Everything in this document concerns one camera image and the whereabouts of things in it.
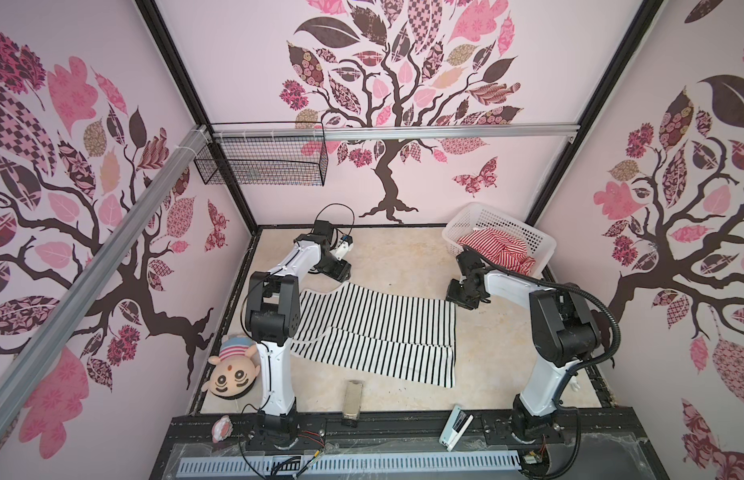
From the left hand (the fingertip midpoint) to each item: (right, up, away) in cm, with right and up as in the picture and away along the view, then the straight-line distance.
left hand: (339, 274), depth 99 cm
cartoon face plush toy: (-24, -23, -23) cm, 41 cm away
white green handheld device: (+33, -36, -27) cm, 56 cm away
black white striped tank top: (+22, -20, -10) cm, 31 cm away
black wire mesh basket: (-34, +45, +23) cm, 61 cm away
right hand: (+38, -7, -1) cm, 39 cm away
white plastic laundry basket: (+50, +22, +17) cm, 57 cm away
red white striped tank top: (+60, +9, +7) cm, 61 cm away
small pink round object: (-24, -35, -29) cm, 52 cm away
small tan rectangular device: (+7, -31, -23) cm, 40 cm away
